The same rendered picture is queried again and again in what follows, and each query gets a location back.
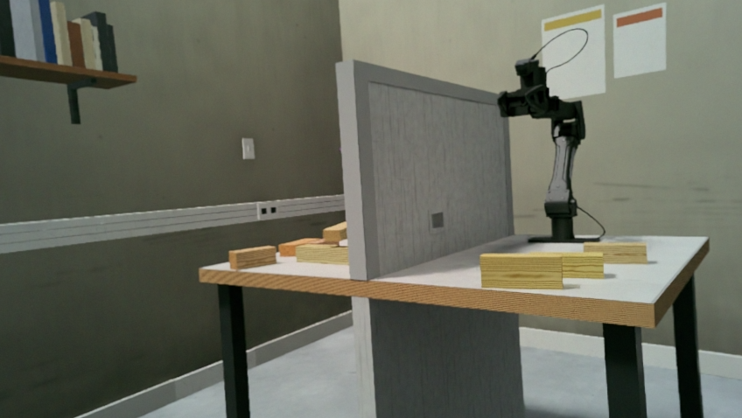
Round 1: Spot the grey panel wall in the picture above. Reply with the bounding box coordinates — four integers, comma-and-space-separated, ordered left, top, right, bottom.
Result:
336, 59, 525, 418

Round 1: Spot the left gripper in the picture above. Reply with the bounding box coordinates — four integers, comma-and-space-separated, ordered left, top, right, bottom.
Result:
497, 70, 546, 117

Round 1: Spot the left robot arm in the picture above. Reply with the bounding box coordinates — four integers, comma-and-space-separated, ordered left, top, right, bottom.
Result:
514, 59, 600, 244

